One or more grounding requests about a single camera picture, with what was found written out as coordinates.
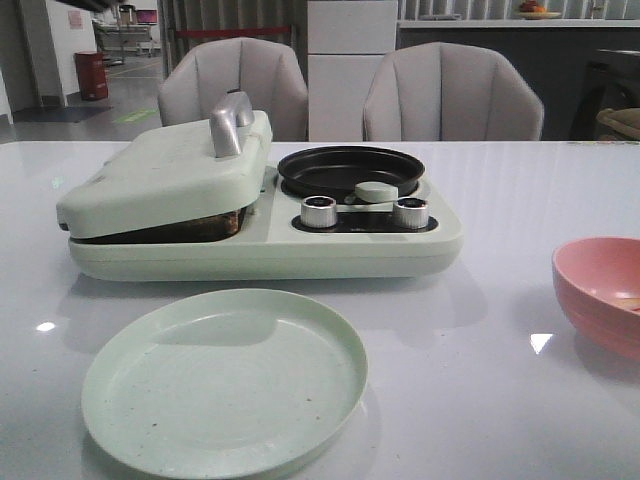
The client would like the pink plastic bowl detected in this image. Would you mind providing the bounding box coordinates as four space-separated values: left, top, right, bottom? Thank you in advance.
552 237 639 360

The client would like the right silver control knob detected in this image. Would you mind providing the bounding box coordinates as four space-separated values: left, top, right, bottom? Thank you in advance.
392 197 430 230

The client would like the beige upholstered chair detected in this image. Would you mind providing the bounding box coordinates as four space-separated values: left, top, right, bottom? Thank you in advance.
362 42 544 142
158 37 308 142

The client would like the silver control knob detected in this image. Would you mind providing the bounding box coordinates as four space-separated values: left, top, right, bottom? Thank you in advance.
392 197 430 230
300 195 338 229

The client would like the light green breakfast maker base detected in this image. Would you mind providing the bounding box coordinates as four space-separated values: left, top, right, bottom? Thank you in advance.
69 166 463 281

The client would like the dark grey counter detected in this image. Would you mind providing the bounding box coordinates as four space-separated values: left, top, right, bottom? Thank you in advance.
397 19 639 140

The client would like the white cabinet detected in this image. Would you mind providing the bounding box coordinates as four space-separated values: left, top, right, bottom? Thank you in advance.
307 1 398 142

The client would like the light green sandwich maker lid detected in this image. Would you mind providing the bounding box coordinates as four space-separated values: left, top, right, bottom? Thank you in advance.
56 110 272 244

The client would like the light green round plate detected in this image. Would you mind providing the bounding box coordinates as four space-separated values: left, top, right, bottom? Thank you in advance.
81 289 368 479

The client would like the bread slice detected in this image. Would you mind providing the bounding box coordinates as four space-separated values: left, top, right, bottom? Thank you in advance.
91 209 245 244

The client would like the fruit plate on counter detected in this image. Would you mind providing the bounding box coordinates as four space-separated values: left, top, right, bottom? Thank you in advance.
516 0 562 20

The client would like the red bin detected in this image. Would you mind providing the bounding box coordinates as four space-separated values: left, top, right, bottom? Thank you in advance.
74 51 108 101

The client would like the left beige upholstered chair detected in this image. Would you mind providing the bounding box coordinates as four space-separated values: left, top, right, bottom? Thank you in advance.
158 37 308 142

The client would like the right beige upholstered chair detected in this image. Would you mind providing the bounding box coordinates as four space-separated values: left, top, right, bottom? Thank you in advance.
362 42 544 142

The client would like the round black frying pan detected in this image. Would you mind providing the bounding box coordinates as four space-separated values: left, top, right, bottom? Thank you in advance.
278 145 425 202

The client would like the beige cushion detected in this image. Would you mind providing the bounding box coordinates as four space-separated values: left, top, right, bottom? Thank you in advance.
596 107 640 140

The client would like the left silver control knob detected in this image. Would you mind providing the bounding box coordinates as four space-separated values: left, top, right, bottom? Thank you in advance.
300 195 338 229

